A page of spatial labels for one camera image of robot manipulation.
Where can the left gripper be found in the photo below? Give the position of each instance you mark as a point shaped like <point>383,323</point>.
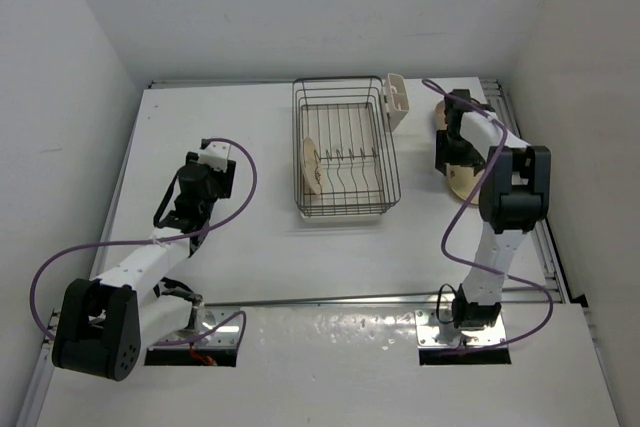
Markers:
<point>224,179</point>

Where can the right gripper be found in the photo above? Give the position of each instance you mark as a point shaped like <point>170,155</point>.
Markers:
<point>472,159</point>

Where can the yellow patterned round plate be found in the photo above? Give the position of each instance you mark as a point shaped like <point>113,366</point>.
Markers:
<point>461,180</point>

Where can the cream round plate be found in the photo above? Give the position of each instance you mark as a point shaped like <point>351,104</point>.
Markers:
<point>312,168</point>

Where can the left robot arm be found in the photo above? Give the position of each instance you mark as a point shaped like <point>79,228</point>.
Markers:
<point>106,322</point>

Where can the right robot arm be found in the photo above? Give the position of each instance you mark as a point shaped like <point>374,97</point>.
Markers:
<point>507,178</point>

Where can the white cutlery holder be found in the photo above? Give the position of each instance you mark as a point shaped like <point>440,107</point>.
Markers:
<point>396,100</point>

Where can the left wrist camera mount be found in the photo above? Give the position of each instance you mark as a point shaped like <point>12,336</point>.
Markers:
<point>214,154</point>

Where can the wire dish rack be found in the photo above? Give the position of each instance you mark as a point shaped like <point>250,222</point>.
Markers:
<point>346,117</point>

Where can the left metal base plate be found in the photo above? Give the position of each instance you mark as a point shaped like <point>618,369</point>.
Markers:
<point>217,329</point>

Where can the metal base plate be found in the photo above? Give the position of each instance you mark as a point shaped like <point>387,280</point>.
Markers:
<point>217,329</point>
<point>434,335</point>

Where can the aluminium frame rail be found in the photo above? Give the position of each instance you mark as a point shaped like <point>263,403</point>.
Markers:
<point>497,97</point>

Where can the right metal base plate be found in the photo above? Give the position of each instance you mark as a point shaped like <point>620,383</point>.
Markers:
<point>434,335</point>

